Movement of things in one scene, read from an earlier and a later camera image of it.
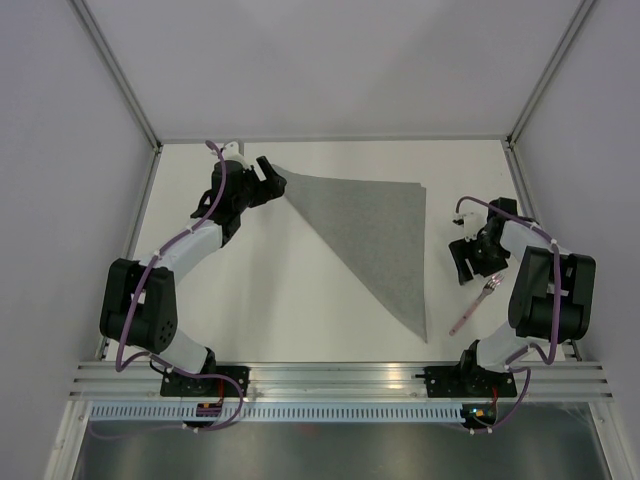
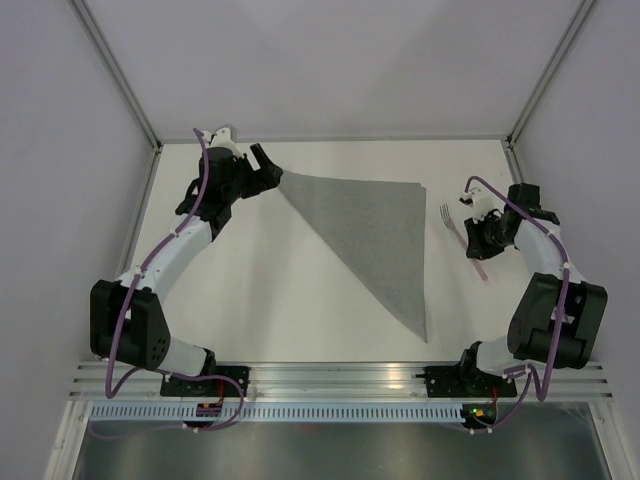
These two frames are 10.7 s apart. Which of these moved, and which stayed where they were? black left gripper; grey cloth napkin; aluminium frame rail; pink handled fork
Moved: pink handled fork; black left gripper
Stayed: grey cloth napkin; aluminium frame rail
